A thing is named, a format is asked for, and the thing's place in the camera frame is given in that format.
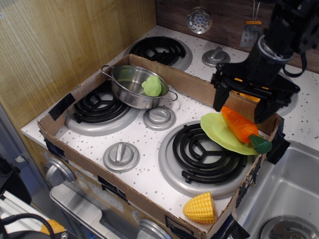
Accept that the silver oven door handle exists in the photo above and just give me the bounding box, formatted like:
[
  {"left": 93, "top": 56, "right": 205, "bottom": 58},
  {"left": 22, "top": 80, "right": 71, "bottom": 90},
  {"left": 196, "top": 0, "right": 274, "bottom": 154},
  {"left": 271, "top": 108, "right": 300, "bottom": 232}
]
[{"left": 50, "top": 184, "right": 138, "bottom": 239}]

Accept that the orange toy pumpkin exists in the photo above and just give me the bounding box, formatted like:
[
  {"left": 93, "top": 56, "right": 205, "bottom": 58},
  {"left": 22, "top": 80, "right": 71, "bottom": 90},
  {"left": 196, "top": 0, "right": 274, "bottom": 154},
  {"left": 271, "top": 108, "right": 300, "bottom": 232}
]
[{"left": 231, "top": 78, "right": 260, "bottom": 103}]

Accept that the orange object bottom left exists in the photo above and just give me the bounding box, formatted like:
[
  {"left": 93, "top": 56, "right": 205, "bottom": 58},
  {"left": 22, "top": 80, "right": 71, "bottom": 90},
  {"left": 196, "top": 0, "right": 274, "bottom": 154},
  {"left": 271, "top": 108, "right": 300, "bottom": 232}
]
[{"left": 40, "top": 220, "right": 65, "bottom": 235}]

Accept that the hanging metal spatula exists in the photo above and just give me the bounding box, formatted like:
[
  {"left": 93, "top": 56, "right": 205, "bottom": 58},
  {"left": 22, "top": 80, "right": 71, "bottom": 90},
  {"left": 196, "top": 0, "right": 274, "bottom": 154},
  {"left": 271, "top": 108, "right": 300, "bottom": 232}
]
[{"left": 240, "top": 0, "right": 262, "bottom": 48}]

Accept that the grey toy sink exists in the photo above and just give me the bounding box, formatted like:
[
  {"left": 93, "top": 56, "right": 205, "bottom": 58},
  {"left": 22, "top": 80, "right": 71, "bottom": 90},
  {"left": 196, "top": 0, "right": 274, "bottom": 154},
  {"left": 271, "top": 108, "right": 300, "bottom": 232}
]
[{"left": 236, "top": 141, "right": 319, "bottom": 239}]

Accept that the silver oven knob right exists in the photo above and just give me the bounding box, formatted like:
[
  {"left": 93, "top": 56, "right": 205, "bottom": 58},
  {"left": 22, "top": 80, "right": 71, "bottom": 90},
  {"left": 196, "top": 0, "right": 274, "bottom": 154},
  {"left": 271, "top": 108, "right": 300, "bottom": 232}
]
[{"left": 137, "top": 219, "right": 171, "bottom": 239}]

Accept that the black cable bottom left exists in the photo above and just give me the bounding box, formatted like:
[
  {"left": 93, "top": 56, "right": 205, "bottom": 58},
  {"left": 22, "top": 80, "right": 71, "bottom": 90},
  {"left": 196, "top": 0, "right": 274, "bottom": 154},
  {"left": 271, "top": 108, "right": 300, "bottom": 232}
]
[{"left": 0, "top": 213, "right": 55, "bottom": 239}]

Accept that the silver centre stove knob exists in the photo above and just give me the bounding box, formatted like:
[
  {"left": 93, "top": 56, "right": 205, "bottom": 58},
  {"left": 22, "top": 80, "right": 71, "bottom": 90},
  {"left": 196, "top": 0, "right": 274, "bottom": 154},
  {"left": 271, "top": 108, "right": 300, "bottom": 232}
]
[{"left": 143, "top": 106, "right": 176, "bottom": 131}]

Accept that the silver oven knob left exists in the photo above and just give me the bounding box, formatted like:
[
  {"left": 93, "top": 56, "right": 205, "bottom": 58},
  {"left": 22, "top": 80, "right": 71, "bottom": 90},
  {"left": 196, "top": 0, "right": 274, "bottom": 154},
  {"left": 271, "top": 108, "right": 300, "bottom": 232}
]
[{"left": 45, "top": 157, "right": 76, "bottom": 187}]

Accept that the silver oven knob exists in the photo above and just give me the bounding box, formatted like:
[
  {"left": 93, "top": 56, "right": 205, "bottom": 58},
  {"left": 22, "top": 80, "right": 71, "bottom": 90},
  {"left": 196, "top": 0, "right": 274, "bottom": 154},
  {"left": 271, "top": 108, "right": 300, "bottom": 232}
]
[
  {"left": 45, "top": 157, "right": 76, "bottom": 187},
  {"left": 137, "top": 219, "right": 171, "bottom": 239}
]

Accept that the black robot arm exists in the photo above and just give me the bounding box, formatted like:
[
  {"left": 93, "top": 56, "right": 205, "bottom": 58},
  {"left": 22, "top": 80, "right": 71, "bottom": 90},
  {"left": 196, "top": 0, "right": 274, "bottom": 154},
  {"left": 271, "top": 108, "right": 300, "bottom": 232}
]
[{"left": 211, "top": 0, "right": 319, "bottom": 123}]

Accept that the silver front stove knob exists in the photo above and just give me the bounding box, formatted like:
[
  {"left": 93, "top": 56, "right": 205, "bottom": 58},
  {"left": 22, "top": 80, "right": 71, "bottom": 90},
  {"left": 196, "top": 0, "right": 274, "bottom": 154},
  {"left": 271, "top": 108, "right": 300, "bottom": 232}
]
[{"left": 103, "top": 142, "right": 140, "bottom": 173}]

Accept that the front right black burner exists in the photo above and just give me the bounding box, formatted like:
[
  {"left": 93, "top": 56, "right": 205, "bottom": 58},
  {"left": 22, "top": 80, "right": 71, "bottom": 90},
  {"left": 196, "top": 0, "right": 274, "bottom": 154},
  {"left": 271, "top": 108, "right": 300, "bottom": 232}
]
[{"left": 172, "top": 123, "right": 248, "bottom": 184}]

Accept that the green toy lettuce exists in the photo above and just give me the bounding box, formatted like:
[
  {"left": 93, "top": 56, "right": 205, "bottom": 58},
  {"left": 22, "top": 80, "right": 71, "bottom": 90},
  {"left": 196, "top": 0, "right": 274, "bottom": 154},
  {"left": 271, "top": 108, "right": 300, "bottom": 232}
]
[{"left": 142, "top": 75, "right": 161, "bottom": 97}]

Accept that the light green plastic plate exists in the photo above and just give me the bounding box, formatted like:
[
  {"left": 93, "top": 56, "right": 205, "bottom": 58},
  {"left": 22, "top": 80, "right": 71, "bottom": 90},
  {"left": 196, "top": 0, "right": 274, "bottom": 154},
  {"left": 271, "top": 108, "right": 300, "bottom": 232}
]
[{"left": 200, "top": 113, "right": 259, "bottom": 155}]

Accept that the small steel pot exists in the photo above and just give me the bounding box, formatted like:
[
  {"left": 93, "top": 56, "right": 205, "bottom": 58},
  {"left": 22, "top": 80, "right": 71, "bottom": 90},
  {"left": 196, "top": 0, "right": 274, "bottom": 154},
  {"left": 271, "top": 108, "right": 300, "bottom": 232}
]
[{"left": 101, "top": 65, "right": 178, "bottom": 109}]

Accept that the hanging steel skimmer ladle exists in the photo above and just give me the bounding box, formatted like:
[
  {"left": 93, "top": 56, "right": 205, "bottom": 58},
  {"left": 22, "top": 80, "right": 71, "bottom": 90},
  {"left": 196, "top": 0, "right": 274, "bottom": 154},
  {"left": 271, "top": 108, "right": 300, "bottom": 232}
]
[{"left": 187, "top": 0, "right": 213, "bottom": 34}]

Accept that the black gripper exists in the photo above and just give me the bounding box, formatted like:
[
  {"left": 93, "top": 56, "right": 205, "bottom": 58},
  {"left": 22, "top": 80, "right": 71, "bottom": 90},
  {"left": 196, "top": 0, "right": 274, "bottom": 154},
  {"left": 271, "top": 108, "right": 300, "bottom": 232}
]
[{"left": 211, "top": 39, "right": 300, "bottom": 123}]

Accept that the orange toy carrot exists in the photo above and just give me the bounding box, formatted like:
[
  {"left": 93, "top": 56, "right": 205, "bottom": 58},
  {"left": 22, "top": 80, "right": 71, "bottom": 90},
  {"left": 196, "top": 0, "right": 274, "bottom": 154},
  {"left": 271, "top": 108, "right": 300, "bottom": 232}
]
[{"left": 221, "top": 107, "right": 272, "bottom": 154}]

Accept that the front left black burner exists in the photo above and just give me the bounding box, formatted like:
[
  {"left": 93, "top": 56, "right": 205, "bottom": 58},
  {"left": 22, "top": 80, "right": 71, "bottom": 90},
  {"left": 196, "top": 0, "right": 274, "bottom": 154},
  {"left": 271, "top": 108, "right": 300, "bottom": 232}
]
[{"left": 73, "top": 81, "right": 130, "bottom": 123}]

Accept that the silver stove knob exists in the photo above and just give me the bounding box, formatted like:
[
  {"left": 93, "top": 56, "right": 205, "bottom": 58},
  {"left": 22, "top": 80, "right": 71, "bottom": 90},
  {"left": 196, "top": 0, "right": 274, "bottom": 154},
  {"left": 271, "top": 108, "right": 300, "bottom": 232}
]
[
  {"left": 103, "top": 142, "right": 140, "bottom": 173},
  {"left": 202, "top": 47, "right": 230, "bottom": 67},
  {"left": 143, "top": 106, "right": 176, "bottom": 131}
]

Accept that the silver back stove knob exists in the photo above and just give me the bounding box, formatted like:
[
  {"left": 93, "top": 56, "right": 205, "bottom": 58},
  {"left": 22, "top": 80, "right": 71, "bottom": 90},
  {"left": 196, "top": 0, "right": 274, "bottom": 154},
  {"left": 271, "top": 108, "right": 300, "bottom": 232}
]
[{"left": 202, "top": 47, "right": 230, "bottom": 67}]

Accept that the back left black burner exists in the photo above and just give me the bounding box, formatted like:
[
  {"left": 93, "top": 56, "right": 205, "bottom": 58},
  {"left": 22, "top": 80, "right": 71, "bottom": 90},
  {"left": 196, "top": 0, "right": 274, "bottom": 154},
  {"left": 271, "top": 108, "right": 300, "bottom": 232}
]
[{"left": 128, "top": 36, "right": 186, "bottom": 66}]

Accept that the yellow toy corn cob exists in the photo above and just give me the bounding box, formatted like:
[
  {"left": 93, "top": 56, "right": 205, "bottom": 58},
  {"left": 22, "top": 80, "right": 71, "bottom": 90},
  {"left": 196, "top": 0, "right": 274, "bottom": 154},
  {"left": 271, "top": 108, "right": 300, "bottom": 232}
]
[{"left": 182, "top": 192, "right": 217, "bottom": 224}]

